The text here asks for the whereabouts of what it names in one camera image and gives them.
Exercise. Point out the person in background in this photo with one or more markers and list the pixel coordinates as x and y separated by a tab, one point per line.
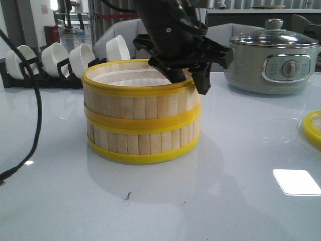
78	6

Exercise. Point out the black bowl rack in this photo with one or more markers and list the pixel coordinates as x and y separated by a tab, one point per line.
66	78

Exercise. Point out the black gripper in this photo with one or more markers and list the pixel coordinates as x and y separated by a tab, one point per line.
176	46

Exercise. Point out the grey electric cooking pot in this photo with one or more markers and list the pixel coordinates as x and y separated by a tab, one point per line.
271	70

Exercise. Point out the white bowl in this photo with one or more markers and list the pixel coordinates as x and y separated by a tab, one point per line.
12	61
80	57
116	49
51	56

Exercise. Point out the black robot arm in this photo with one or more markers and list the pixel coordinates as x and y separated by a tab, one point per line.
187	12

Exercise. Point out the glass pot lid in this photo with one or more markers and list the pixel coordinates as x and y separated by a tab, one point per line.
273	35

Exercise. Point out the bamboo steamer drawer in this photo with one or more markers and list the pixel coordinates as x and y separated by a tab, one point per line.
143	141
132	97

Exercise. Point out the left grey chair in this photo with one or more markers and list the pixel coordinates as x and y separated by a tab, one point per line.
129	31

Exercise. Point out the grey chair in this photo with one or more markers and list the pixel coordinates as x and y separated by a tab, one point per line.
129	31
223	33

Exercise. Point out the red bin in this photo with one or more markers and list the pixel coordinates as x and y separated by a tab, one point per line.
51	34

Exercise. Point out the right grey chair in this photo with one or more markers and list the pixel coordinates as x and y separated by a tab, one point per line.
223	33

